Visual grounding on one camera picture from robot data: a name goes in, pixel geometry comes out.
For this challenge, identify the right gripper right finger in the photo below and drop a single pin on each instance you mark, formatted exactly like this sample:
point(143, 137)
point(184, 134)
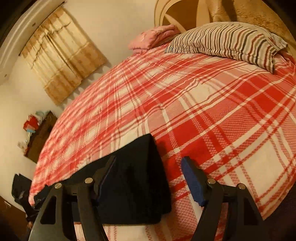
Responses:
point(243, 221)

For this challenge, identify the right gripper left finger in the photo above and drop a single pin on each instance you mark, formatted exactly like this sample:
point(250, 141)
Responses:
point(55, 218)

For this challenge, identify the black pants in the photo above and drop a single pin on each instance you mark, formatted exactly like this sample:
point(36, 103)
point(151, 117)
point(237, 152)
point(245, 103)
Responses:
point(136, 190)

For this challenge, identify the black bag on floor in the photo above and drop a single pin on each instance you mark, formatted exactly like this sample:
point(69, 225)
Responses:
point(20, 185)

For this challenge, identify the dark wooden side table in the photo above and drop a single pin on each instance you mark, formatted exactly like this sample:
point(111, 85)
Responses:
point(38, 139)

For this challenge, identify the red white plaid bedspread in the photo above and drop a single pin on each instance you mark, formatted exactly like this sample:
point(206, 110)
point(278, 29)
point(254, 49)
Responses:
point(236, 120)

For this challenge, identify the red items on table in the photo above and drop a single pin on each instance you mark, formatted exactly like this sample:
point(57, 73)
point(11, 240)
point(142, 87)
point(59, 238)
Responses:
point(31, 124)

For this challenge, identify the beige window curtain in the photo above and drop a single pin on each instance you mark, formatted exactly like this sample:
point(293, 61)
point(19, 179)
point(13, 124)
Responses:
point(61, 55)

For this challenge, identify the striped pillow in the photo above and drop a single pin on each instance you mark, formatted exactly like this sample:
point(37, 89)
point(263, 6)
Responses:
point(234, 40)

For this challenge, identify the pink folded blanket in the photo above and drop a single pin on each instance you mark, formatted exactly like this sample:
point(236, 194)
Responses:
point(153, 38)

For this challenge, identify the beige floral curtain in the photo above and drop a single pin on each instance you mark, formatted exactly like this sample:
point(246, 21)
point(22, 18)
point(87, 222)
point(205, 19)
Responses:
point(252, 12)

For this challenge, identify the wooden headboard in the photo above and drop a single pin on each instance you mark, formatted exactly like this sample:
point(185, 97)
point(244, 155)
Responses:
point(185, 15)

